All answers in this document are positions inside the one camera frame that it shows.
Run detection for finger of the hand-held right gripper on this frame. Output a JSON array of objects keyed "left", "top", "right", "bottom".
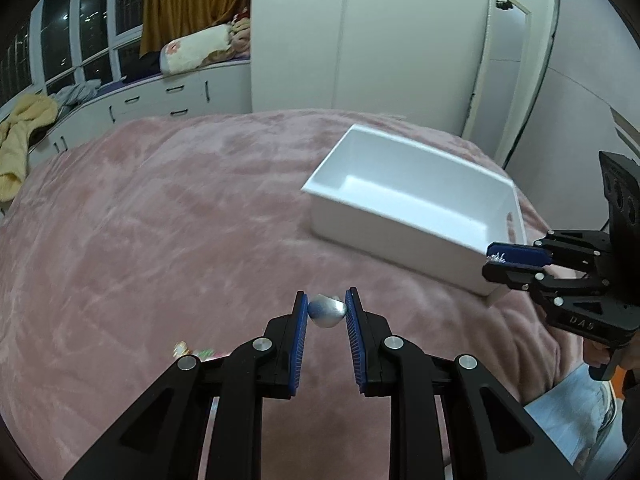
[
  {"left": 481, "top": 261, "right": 553, "bottom": 295},
  {"left": 485, "top": 241, "right": 555, "bottom": 267}
]

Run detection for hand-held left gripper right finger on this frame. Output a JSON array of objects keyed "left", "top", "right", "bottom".
[{"left": 344, "top": 287, "right": 582, "bottom": 480}]

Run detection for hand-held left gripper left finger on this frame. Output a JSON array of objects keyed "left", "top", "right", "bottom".
[{"left": 63, "top": 290, "right": 309, "bottom": 480}]

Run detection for white rectangular storage box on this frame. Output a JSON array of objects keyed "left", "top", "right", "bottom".
[{"left": 301, "top": 123, "right": 527, "bottom": 309}]

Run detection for person's right hand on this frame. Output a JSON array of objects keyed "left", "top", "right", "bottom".
[{"left": 581, "top": 334, "right": 615, "bottom": 370}]

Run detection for small colourful wrapper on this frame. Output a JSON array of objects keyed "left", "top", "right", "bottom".
[{"left": 173, "top": 341, "right": 223, "bottom": 362}]

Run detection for pink plush blanket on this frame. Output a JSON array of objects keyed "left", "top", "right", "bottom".
[{"left": 0, "top": 108, "right": 591, "bottom": 480}]

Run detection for white wardrobe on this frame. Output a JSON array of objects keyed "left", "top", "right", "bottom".
[{"left": 250, "top": 0, "right": 561, "bottom": 137}]

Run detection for white drawer cabinet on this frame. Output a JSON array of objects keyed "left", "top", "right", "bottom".
[{"left": 27, "top": 60, "right": 252, "bottom": 153}]

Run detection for purple window seat mat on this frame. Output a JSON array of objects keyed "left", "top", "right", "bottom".
[{"left": 97, "top": 52, "right": 251, "bottom": 92}]

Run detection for floral cream pillow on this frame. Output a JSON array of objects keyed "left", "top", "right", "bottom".
[{"left": 160, "top": 25, "right": 236, "bottom": 75}]

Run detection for stuffed toy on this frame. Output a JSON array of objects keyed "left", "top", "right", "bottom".
[{"left": 229, "top": 6, "right": 252, "bottom": 56}]

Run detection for grey crumpled clothes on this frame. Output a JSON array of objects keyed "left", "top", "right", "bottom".
[{"left": 47, "top": 80, "right": 103, "bottom": 107}]

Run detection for pale yellow towel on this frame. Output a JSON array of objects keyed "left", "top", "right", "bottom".
[{"left": 0, "top": 94, "right": 60, "bottom": 205}]

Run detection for mustard yellow curtain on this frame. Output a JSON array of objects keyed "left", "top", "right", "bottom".
[{"left": 139, "top": 0, "right": 254, "bottom": 57}]

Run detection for large dark window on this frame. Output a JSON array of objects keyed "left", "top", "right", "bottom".
[{"left": 0, "top": 0, "right": 151, "bottom": 106}]

